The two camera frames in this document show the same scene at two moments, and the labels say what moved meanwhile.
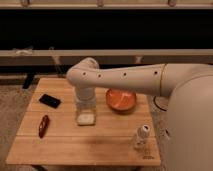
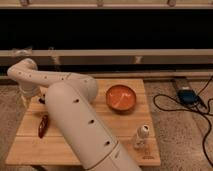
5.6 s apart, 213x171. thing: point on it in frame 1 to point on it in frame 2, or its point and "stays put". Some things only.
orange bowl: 120,102 stays put
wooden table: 53,132 stays put
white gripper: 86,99 to 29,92
